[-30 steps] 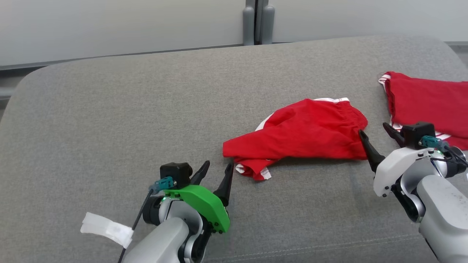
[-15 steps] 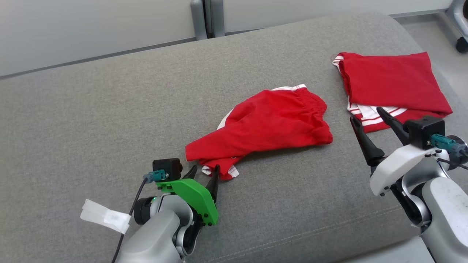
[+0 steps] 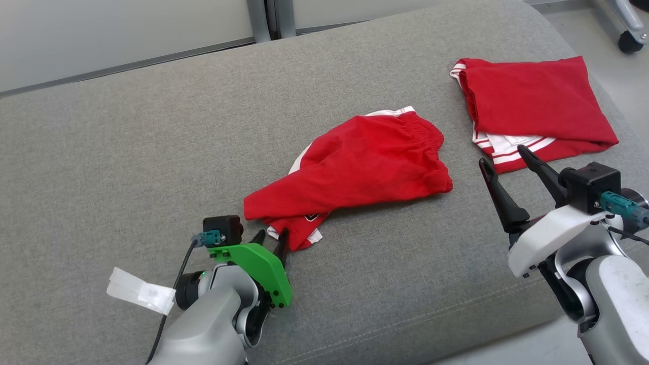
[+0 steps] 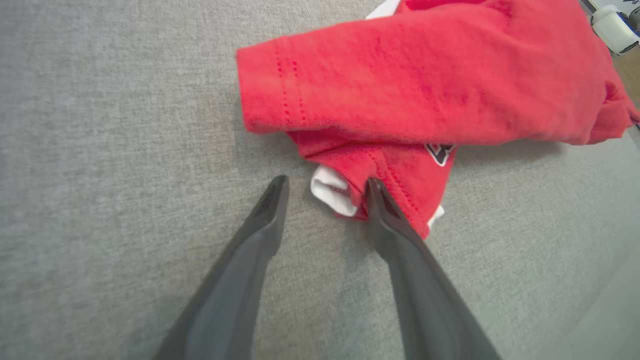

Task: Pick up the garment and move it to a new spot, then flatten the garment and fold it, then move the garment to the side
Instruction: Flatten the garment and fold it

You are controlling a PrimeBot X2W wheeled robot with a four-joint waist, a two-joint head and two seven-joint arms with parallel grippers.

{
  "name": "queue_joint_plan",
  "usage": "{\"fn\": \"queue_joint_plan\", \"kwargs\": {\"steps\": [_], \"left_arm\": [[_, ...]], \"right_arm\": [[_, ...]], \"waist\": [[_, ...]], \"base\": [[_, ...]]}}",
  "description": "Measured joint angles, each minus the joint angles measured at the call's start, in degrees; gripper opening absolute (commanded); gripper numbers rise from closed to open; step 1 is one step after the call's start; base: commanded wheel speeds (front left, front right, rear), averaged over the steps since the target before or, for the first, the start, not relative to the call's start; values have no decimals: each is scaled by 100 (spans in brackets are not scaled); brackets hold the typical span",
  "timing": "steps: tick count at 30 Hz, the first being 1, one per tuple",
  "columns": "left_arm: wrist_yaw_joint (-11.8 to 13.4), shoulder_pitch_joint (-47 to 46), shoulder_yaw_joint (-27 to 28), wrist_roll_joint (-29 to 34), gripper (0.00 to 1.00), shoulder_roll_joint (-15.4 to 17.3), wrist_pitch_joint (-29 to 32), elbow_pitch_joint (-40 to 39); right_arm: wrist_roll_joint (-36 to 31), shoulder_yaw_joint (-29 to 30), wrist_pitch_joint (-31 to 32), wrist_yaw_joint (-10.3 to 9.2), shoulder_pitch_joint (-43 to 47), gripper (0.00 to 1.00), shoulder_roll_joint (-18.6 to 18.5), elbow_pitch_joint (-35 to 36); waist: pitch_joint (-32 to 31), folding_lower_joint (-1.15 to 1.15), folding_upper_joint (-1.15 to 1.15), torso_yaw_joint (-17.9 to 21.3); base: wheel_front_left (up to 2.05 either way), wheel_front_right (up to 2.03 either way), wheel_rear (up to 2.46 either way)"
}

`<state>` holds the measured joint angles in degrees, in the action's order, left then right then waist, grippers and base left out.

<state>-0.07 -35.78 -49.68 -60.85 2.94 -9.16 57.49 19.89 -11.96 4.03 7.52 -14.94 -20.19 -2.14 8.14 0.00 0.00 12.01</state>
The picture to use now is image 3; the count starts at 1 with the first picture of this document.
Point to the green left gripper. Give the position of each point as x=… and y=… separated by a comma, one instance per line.
x=258, y=266

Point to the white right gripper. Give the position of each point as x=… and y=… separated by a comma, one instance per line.
x=552, y=238

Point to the red and white jersey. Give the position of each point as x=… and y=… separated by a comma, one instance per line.
x=532, y=96

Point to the red shorts with white stripe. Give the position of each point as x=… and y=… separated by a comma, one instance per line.
x=365, y=167

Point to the grey fabric sofa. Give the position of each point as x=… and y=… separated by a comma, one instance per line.
x=152, y=177

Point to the white tape label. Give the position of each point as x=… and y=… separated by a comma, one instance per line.
x=142, y=293

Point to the grey leg with black caster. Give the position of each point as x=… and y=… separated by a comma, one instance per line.
x=629, y=41

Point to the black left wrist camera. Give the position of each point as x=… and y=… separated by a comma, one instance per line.
x=223, y=229

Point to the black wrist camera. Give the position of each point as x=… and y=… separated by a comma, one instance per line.
x=223, y=229
x=590, y=185

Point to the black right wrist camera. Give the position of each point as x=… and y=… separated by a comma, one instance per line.
x=590, y=185

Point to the grey metal partition post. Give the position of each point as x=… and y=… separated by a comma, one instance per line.
x=285, y=17
x=258, y=20

